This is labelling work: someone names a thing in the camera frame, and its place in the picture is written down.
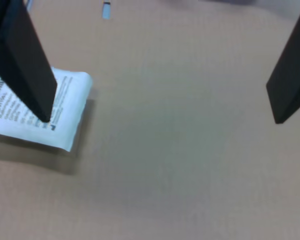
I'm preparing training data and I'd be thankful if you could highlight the white printed cotton packet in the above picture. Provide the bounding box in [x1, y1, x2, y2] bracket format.
[0, 65, 94, 153]

